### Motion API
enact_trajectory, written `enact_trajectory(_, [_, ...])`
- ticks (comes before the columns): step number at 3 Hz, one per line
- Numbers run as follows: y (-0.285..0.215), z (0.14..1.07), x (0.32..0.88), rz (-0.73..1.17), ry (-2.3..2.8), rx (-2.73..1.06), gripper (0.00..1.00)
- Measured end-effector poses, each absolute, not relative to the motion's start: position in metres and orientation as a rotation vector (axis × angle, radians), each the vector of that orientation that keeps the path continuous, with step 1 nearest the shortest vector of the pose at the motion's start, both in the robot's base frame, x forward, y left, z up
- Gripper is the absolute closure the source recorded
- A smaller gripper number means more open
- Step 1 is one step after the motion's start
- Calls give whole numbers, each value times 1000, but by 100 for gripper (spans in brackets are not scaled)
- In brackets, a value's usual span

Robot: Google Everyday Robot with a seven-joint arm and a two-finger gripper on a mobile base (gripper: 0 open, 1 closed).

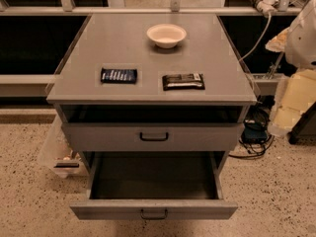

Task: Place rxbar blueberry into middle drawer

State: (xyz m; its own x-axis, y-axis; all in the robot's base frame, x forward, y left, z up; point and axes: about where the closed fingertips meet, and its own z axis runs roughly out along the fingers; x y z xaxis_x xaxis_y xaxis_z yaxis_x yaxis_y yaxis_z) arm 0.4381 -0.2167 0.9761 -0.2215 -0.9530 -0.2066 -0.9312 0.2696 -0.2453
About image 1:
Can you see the blue rxbar blueberry bar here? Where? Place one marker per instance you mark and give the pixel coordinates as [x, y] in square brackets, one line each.
[119, 76]

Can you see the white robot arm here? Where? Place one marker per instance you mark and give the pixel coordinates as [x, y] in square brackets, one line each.
[297, 94]

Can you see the grey drawer cabinet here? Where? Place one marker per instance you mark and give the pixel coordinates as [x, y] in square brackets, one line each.
[119, 41]

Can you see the grey upper closed drawer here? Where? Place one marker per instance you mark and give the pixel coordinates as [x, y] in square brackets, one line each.
[137, 137]

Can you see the grey open middle drawer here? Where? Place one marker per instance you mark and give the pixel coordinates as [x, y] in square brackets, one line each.
[154, 186]

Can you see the dark brown snack bar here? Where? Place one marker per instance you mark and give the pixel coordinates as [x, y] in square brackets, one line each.
[183, 81]

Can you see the clear plastic bin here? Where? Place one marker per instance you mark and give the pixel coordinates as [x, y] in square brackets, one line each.
[57, 155]

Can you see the white power strip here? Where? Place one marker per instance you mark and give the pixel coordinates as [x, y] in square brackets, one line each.
[264, 6]

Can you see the blue box with cables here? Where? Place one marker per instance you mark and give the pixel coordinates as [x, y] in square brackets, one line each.
[255, 138]

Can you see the metal railing frame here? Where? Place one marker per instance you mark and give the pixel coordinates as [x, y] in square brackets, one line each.
[131, 7]

